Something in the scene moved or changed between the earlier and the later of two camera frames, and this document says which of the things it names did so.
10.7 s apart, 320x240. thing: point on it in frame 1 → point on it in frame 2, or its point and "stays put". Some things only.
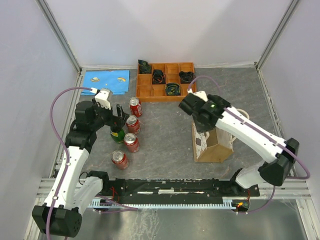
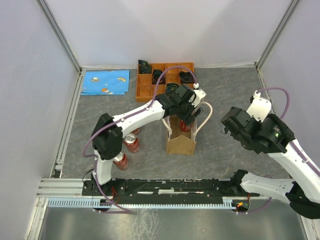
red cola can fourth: x=119 y=158 stays put
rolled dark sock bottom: x=172 y=89 stays put
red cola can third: x=132 y=142 stays put
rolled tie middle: x=158 y=77 stays put
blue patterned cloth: x=117 y=81 stays put
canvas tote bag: x=214 y=145 → x=178 y=141
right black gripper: x=201 y=129 → x=225 y=130
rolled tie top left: x=144 y=67 stays put
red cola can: x=135 y=106 → x=184 y=127
